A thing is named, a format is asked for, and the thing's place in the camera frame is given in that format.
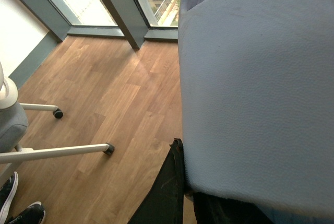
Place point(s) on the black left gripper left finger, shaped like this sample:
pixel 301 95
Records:
pixel 165 201

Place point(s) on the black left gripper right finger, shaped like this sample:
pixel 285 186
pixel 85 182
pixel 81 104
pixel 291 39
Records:
pixel 211 209

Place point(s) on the light blue slipper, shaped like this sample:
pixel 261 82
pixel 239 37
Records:
pixel 257 103

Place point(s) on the black sneaker lower foot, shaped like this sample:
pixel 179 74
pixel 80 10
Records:
pixel 33 214

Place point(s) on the black sneaker foot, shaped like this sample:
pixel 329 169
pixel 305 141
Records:
pixel 33 214
pixel 8 191

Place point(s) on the white chair leg with caster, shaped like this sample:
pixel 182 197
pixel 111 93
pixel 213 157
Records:
pixel 57 112

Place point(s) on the black sneaker upper foot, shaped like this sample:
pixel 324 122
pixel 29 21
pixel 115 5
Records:
pixel 8 191

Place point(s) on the grey office chair seat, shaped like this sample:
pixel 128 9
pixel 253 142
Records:
pixel 14 122

